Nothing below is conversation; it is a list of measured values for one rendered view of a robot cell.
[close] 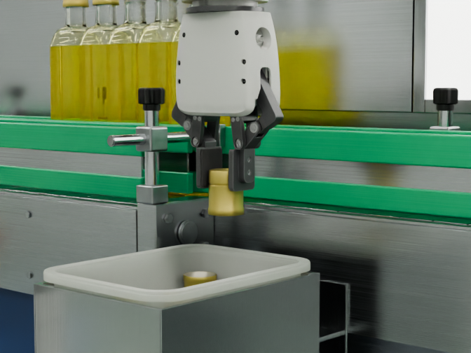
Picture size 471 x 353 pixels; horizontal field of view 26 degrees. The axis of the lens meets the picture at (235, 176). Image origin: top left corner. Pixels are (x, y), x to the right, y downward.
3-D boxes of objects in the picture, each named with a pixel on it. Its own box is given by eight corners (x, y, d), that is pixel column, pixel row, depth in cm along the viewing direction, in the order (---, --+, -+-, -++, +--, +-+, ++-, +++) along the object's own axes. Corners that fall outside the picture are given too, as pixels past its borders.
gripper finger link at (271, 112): (296, 92, 94) (271, 141, 96) (242, 48, 98) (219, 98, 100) (289, 92, 93) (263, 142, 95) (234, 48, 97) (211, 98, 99)
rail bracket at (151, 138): (228, 195, 118) (228, 87, 117) (120, 209, 105) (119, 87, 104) (209, 193, 120) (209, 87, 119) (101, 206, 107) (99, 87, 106)
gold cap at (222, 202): (228, 217, 98) (227, 171, 97) (200, 213, 100) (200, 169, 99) (251, 213, 100) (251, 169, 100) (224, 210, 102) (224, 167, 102)
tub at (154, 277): (322, 345, 102) (322, 259, 101) (162, 397, 85) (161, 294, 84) (195, 319, 113) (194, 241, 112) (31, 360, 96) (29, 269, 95)
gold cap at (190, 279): (181, 272, 109) (181, 312, 109) (186, 278, 106) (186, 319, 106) (214, 270, 110) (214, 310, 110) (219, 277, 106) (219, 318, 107)
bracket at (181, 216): (218, 258, 117) (218, 197, 116) (160, 269, 110) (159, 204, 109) (195, 254, 119) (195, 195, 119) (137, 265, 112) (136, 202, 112)
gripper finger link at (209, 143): (223, 119, 101) (223, 186, 102) (199, 118, 103) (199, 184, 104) (201, 120, 99) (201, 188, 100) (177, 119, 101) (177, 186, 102)
